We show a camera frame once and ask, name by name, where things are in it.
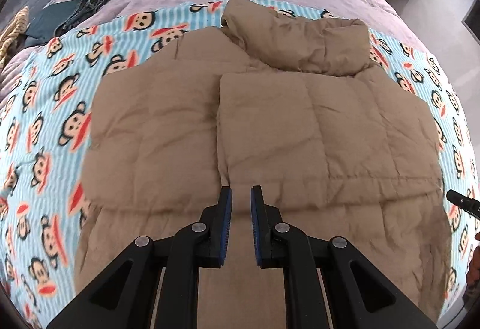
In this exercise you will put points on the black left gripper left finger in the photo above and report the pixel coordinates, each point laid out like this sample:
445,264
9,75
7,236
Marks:
154,284

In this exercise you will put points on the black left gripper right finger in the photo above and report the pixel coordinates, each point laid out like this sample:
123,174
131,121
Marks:
328,284

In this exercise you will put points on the tan puffer jacket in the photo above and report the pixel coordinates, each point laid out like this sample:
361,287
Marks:
298,107

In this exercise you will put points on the person's right hand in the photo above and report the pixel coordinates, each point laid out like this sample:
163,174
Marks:
473,274

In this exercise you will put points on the dark monitor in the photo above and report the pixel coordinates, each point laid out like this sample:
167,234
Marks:
472,20

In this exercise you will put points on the monkey print striped blanket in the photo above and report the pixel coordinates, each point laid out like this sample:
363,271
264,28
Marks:
45,135

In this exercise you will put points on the folded blue jeans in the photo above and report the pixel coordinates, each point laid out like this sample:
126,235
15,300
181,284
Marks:
57,19

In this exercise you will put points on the cream knitted garment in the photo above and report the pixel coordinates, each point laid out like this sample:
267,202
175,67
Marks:
10,36

